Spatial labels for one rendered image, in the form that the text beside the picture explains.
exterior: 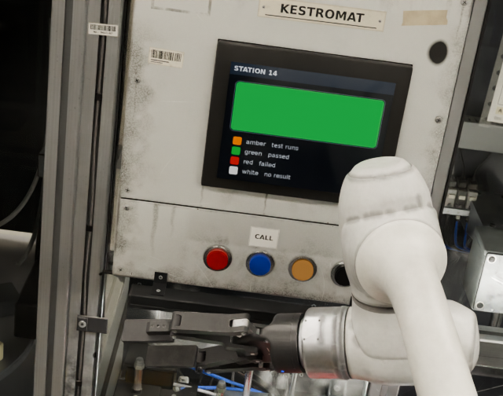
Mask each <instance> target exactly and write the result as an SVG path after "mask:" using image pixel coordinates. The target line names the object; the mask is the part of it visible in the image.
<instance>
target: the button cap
mask: <svg viewBox="0 0 503 396"><path fill-rule="evenodd" d="M270 266H271V263H270V260H269V259H268V258H267V257H266V256H265V255H256V256H254V257H253V258H251V260H250V262H249V268H250V270H251V271H252V272H253V273H254V274H256V275H260V276H261V275H264V274H266V273H268V272H269V271H270Z"/></svg>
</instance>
